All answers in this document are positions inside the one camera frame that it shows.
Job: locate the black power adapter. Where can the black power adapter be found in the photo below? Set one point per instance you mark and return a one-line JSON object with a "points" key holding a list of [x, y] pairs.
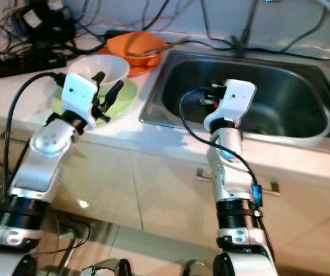
{"points": [[41, 23]]}

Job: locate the light green plate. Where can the light green plate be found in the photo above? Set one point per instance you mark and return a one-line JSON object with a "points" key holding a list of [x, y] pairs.
{"points": [[127, 98]]}

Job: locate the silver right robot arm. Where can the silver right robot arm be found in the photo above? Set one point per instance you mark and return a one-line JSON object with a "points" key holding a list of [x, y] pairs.
{"points": [[231, 172]]}

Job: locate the orange bowl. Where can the orange bowl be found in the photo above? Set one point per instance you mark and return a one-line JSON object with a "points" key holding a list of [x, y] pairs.
{"points": [[133, 43]]}

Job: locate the orange plate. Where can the orange plate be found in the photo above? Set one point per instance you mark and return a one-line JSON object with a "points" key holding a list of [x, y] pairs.
{"points": [[139, 70]]}

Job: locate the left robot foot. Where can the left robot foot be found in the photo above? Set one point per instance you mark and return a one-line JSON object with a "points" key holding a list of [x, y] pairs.
{"points": [[102, 267]]}

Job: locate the stainless steel sink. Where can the stainless steel sink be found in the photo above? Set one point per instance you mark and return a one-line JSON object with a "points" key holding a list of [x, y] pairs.
{"points": [[291, 86]]}

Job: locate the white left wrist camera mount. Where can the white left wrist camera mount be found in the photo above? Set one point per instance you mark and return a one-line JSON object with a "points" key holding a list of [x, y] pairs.
{"points": [[79, 95]]}

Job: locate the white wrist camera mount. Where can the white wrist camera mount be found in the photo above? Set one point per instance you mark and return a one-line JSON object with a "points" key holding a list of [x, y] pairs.
{"points": [[79, 95], [237, 98]]}

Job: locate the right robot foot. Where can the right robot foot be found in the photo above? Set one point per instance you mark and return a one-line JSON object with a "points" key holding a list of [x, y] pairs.
{"points": [[194, 269]]}

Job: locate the metal faucet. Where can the metal faucet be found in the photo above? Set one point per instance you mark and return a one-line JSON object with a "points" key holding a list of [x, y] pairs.
{"points": [[245, 29]]}

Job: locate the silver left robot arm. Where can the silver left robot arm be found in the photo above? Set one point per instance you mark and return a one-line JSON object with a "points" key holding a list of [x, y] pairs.
{"points": [[44, 167]]}

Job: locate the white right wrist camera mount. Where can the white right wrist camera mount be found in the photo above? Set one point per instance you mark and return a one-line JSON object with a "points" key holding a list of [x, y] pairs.
{"points": [[237, 98]]}

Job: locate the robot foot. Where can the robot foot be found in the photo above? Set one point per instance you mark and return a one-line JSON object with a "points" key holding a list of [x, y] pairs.
{"points": [[194, 269], [102, 267]]}

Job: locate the white bowl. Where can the white bowl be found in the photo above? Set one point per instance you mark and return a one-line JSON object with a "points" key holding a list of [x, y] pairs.
{"points": [[81, 63]]}

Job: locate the black power strip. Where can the black power strip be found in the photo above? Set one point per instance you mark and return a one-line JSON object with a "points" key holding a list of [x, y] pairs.
{"points": [[15, 64]]}

